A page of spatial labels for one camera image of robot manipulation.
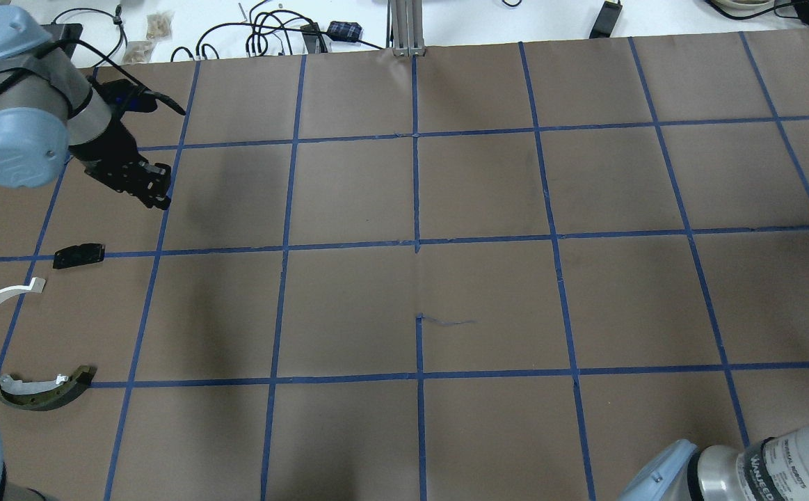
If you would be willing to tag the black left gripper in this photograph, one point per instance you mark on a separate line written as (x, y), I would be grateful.
(106, 154)

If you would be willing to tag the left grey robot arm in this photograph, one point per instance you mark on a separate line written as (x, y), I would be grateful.
(50, 112)

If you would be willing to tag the black flat metal plate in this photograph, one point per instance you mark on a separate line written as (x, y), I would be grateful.
(88, 253)

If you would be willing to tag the black box on table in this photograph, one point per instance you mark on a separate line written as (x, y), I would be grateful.
(70, 31)

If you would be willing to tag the olive curved brake shoe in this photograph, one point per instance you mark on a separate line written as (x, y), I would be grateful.
(41, 396)

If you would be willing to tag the small dark blue device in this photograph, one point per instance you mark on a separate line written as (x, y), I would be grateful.
(344, 31)

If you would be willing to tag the brown paper table mat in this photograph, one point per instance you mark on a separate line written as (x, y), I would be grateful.
(513, 272)

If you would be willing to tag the black power adapter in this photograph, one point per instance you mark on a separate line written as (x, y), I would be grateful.
(606, 20)

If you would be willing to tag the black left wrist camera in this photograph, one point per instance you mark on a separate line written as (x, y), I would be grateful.
(124, 96)

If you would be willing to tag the aluminium extrusion post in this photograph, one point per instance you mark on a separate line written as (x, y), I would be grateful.
(406, 28)

